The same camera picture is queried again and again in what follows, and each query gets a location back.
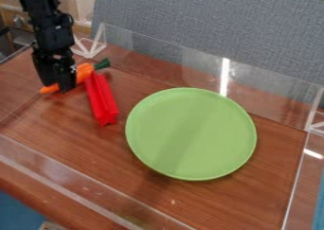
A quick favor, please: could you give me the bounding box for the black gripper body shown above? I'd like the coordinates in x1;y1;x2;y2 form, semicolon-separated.
19;0;75;59

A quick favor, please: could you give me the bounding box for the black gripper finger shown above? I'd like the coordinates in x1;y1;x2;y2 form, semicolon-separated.
33;52;57;86
58;56;77;93

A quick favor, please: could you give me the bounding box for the orange toy carrot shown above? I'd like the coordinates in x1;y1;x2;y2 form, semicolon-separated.
39;58;110;94

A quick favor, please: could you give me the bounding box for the wooden shelf with knob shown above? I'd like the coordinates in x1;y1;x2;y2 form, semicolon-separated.
0;5;93;36

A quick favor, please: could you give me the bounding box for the cardboard box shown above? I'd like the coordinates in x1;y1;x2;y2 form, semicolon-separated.
0;0;95;21

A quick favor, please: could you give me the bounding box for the green round plate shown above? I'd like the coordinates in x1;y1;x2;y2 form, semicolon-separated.
126;88;257;181

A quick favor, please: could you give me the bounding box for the clear acrylic triangle bracket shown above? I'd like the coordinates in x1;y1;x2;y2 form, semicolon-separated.
73;24;107;59

